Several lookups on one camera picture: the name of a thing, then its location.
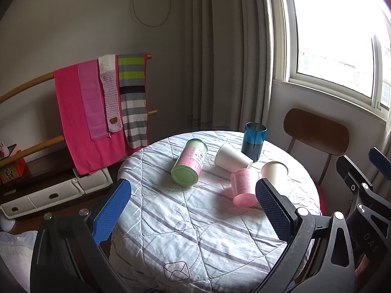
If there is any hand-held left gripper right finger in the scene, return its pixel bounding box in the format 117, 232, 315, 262
250, 178, 357, 293

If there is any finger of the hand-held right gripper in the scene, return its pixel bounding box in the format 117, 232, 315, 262
336, 155, 378, 209
368, 147, 391, 178

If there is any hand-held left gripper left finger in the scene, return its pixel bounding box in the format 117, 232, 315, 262
29, 178, 135, 293

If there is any pink plastic cup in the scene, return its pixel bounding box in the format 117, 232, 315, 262
230, 168, 260, 209

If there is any white paper cup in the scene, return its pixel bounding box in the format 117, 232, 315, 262
214, 142, 254, 172

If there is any cream paper cup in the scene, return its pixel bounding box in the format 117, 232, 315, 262
261, 161, 289, 191

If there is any blue metal cup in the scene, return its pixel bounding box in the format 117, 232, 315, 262
241, 122, 267, 162

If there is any small white drawer box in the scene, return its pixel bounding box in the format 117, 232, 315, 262
73, 167, 113, 195

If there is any brown wooden chair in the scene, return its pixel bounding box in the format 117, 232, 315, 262
283, 108, 350, 217

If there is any wide white drawer box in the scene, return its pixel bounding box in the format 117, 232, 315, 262
0, 178, 85, 220

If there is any striped quilted table cover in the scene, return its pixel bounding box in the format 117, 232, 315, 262
108, 131, 322, 293

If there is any pink and green tin can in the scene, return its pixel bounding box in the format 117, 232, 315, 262
170, 138, 208, 186

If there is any hot pink towel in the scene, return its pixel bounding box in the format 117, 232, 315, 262
54, 63, 151, 176

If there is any white bedding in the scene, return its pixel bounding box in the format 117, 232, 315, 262
0, 230, 39, 293

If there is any red cardboard box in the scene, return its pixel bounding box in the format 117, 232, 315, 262
0, 158, 29, 184

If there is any light pink cloth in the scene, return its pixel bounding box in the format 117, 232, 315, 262
77, 60, 111, 142

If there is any pink knitted scarf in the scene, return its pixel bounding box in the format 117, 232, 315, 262
98, 54, 124, 134

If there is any grey green striped scarf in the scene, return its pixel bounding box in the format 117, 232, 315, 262
117, 53, 150, 149

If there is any tissue box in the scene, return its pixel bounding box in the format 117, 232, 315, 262
0, 142, 25, 160

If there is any white framed window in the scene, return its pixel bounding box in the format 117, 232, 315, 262
273, 0, 391, 118

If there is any wooden towel rack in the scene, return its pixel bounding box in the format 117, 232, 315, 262
0, 54, 158, 169

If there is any beige curtain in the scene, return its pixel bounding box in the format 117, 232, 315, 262
183, 0, 275, 132

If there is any beige wall cord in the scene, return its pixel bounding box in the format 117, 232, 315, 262
131, 0, 172, 28

